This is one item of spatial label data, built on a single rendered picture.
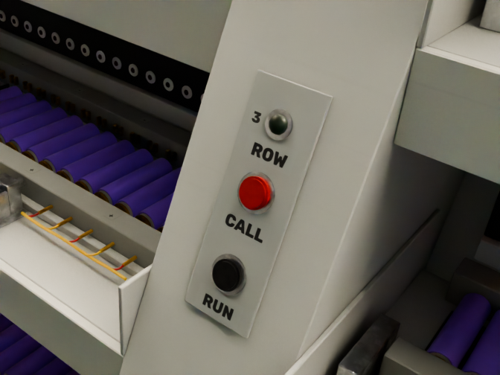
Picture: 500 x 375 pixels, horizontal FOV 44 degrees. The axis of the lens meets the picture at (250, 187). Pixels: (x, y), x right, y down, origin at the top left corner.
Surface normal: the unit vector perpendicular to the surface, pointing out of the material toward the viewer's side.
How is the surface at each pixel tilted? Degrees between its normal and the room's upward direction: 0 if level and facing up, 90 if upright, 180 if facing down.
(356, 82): 90
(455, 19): 90
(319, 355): 90
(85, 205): 22
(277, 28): 90
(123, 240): 112
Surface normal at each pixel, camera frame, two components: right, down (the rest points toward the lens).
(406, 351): 0.09, -0.84
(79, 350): -0.59, 0.39
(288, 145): -0.51, 0.04
